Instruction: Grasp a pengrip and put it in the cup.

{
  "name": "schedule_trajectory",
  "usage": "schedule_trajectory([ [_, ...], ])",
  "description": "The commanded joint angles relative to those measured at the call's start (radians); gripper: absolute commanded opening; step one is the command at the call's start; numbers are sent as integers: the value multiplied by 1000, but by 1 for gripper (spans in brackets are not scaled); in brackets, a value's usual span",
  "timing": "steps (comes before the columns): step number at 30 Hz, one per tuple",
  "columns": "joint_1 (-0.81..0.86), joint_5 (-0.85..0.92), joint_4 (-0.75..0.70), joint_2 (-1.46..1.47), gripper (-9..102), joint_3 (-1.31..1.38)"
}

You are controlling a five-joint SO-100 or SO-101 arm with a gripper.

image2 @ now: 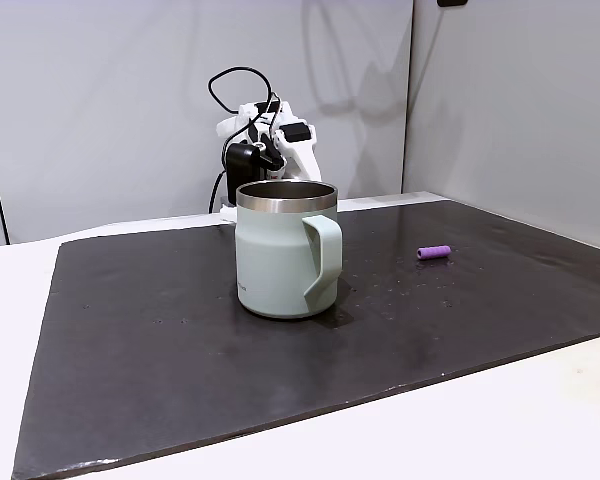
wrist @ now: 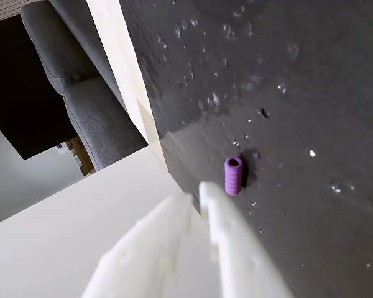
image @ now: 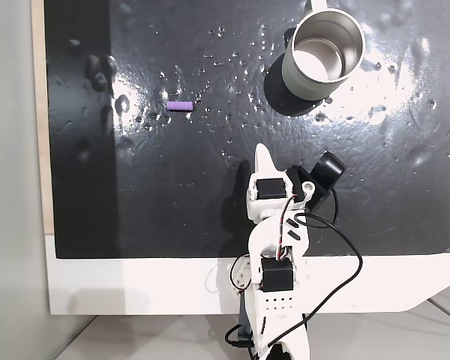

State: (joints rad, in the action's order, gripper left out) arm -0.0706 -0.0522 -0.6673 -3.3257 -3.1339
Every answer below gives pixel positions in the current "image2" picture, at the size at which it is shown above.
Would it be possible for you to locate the sage green steel-rimmed mug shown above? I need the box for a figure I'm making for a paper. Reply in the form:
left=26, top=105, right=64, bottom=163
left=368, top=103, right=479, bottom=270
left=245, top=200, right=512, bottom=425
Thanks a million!
left=234, top=180, right=343, bottom=320

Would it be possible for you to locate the purple pen grip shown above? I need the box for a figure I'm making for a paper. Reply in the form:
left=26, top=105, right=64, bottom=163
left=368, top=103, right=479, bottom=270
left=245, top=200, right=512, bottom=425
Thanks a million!
left=416, top=244, right=453, bottom=262

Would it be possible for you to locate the black rubber mat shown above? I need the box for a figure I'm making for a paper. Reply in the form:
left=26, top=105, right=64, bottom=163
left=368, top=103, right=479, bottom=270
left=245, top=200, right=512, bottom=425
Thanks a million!
left=10, top=199, right=600, bottom=480

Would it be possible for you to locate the black oval camera box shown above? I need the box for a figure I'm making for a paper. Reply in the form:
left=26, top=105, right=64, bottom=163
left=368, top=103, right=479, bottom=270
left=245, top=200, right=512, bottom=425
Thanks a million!
left=223, top=142, right=262, bottom=200

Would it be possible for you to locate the black camera cable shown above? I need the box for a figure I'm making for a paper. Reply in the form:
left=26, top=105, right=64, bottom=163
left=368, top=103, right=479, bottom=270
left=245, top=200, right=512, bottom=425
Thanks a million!
left=207, top=66, right=282, bottom=215

